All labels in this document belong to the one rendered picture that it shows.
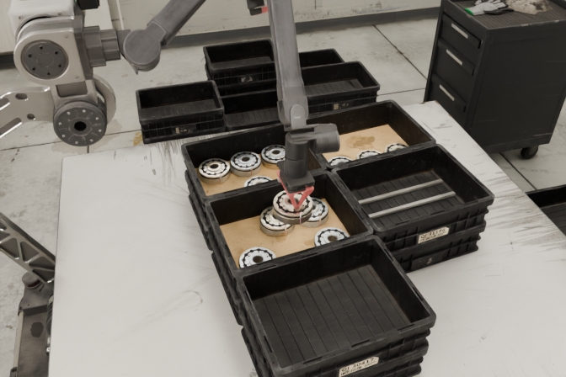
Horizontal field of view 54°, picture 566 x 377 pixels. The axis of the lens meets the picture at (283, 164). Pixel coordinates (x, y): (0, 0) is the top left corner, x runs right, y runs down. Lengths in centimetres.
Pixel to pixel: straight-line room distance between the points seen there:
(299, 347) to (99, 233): 83
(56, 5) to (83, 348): 88
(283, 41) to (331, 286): 65
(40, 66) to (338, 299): 90
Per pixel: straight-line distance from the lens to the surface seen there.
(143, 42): 125
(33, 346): 230
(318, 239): 159
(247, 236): 164
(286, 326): 143
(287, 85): 129
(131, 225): 193
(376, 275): 156
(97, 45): 127
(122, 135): 365
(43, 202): 327
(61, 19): 132
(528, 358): 167
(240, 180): 184
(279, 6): 133
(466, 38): 302
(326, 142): 130
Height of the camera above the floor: 198
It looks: 38 degrees down
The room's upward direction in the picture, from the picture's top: straight up
